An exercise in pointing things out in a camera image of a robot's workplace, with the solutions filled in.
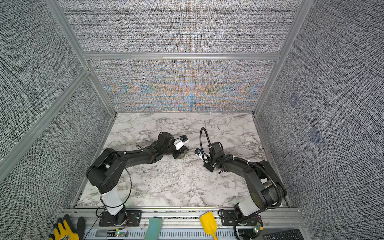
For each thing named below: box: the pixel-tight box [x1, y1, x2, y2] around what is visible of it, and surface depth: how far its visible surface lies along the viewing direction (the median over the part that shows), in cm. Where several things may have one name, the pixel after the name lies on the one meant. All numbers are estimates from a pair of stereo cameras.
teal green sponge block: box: [144, 216, 162, 240], surface depth 71 cm
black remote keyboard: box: [262, 228, 305, 240], surface depth 69 cm
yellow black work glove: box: [48, 214, 85, 240], surface depth 70 cm
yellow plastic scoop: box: [199, 211, 218, 240], surface depth 73 cm
